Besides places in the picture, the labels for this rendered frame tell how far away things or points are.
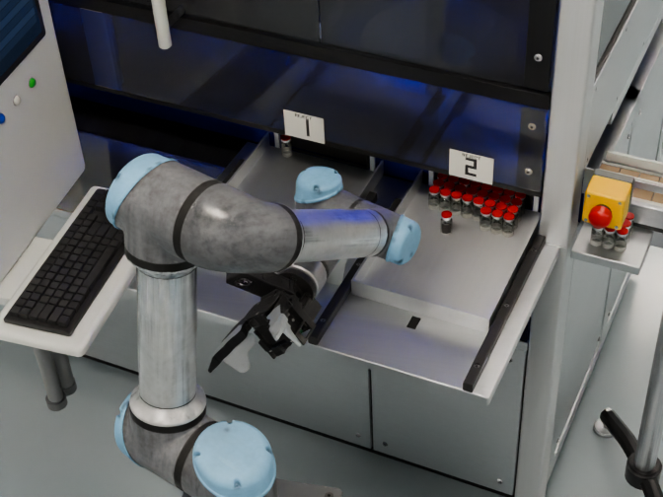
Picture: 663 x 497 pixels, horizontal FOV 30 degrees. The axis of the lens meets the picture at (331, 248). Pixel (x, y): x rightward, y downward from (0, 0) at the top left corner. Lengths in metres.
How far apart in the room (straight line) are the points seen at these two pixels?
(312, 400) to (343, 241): 1.22
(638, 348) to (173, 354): 1.85
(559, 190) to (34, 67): 1.02
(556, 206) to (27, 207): 1.03
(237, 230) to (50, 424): 1.78
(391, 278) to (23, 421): 1.36
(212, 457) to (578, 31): 0.89
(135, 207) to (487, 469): 1.45
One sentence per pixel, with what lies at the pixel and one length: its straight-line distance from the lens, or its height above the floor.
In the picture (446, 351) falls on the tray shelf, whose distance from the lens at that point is 2.14.
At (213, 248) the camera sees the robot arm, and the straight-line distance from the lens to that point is 1.60.
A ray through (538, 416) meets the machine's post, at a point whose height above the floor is 0.39.
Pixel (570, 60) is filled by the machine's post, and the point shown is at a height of 1.29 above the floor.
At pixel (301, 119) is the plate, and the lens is 2.39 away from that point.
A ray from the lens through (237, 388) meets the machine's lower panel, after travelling 3.07.
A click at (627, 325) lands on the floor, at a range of 3.46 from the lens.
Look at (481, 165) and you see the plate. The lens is 2.28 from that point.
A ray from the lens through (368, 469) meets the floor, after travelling 3.09.
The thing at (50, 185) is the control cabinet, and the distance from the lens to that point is 2.59.
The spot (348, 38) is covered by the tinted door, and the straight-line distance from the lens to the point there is 2.25.
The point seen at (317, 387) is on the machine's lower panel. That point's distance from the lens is 2.92.
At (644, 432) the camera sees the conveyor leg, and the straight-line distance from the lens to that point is 2.86.
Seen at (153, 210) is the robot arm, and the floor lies 1.40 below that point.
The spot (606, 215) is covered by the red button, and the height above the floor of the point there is 1.01.
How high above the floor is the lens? 2.44
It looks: 42 degrees down
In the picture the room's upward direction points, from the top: 3 degrees counter-clockwise
